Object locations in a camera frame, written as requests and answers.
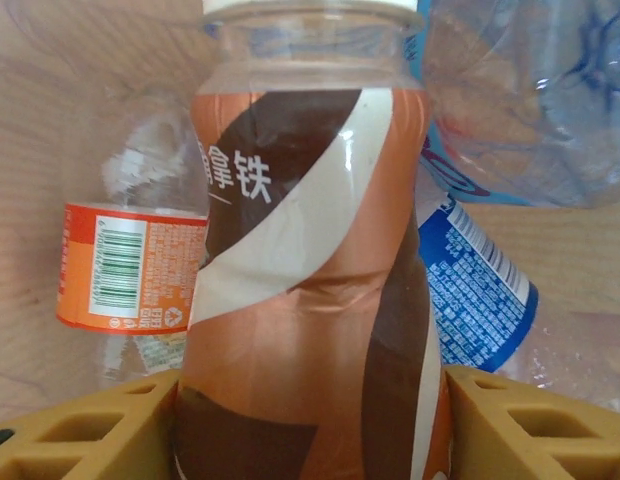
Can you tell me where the large clear bottle colourful label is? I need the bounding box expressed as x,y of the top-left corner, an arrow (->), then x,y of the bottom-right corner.
414,0 -> 620,211

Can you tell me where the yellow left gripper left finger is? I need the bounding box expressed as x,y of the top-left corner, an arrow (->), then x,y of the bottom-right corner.
0,369 -> 184,480

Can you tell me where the copper brown latte bottle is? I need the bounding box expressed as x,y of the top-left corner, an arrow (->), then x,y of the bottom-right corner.
172,0 -> 454,480

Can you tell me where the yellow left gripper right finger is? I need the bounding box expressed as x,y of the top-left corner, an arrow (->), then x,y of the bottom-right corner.
444,367 -> 620,480

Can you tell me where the orange-label bottle orange cap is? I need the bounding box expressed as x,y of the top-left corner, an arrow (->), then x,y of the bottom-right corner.
57,89 -> 211,381

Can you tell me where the blue-label bottle blue cap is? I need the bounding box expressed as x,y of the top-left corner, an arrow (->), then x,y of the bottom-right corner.
414,192 -> 541,376

